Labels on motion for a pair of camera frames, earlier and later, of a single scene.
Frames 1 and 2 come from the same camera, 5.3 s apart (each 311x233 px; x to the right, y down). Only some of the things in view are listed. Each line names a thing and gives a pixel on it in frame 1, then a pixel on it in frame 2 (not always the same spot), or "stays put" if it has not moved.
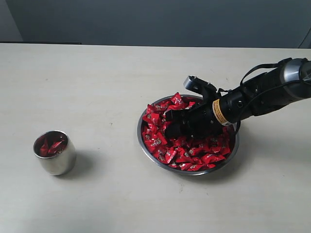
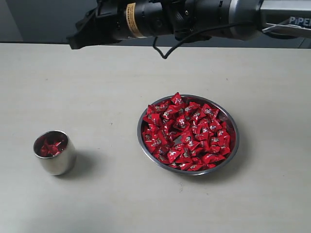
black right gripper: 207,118 to 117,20
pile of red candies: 182,153 stays put
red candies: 50,143 stays put
